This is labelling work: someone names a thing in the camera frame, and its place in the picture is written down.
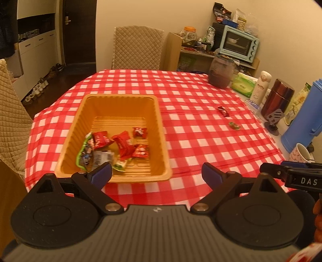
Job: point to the blue white flat box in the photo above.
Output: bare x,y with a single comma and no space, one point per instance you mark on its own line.
253,104

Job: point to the red snack packet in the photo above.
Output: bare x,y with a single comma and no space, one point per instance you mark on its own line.
123,144
100,139

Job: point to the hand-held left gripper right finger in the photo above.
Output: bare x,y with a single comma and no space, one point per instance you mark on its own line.
212,175

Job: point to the green printed bag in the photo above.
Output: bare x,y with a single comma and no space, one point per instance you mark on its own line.
187,64

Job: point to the grey metal phone stand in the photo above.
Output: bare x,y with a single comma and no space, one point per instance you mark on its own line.
275,118

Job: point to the blue plastic pitcher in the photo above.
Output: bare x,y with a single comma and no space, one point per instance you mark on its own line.
301,126

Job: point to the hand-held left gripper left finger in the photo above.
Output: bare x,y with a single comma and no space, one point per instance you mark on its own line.
102,175

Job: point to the grey snack packet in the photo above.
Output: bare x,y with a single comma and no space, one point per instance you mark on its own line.
100,158

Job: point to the tan plastic tray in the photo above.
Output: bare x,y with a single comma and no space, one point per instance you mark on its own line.
113,105

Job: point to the small white cup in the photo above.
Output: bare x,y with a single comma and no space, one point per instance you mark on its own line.
267,97

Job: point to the light blue toaster oven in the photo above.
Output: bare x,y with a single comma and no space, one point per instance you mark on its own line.
239,44

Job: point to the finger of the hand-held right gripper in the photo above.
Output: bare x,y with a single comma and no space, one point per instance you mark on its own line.
273,171
299,165

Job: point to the glass jar with dark contents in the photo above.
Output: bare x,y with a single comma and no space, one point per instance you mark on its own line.
221,73

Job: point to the dark snack bag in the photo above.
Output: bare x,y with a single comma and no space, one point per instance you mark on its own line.
221,12

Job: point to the beige quilted chair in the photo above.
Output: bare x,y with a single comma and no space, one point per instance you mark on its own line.
137,47
12,121

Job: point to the clear bag of nuts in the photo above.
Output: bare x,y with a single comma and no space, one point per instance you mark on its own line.
240,20

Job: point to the wooden shelf unit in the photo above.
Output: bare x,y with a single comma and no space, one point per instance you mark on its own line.
171,50

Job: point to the white rabbit print bottle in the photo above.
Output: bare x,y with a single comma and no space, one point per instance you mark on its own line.
259,87

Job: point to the person's right hand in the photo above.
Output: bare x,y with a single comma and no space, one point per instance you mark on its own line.
318,221

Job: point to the dark red wrapped candy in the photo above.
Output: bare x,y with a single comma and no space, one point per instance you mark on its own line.
223,111

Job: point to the brown metal thermos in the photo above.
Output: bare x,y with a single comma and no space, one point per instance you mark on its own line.
276,97

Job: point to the red white checkered tablecloth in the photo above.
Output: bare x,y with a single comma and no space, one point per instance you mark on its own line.
191,136

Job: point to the red white patterned clothing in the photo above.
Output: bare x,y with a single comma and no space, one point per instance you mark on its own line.
305,254

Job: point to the white cabinet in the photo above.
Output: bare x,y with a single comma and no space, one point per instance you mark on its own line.
37,55

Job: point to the clear plastic bag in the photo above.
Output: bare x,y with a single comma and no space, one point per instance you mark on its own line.
252,24

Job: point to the white mug with red figures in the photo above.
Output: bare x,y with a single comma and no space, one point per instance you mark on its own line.
298,153

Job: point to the green tissue pack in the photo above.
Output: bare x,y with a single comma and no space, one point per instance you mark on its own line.
244,84

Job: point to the orange lid plastic jar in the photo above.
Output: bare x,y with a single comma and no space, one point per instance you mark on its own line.
188,36

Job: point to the small dark red candy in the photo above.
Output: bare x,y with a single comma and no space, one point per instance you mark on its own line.
139,131
140,151

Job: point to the dark hanging coat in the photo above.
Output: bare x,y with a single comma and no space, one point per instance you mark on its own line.
7,27

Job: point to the row of shoes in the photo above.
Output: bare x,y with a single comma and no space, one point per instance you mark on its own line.
40,85

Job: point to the white green snack packet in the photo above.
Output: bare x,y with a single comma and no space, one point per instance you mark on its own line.
84,151

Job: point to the sunflower seed bag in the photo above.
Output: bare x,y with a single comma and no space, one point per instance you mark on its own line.
298,105

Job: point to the yellow green candy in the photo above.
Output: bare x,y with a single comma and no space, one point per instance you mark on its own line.
122,164

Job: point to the dark wooden door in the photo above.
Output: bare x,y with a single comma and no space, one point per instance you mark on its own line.
80,37

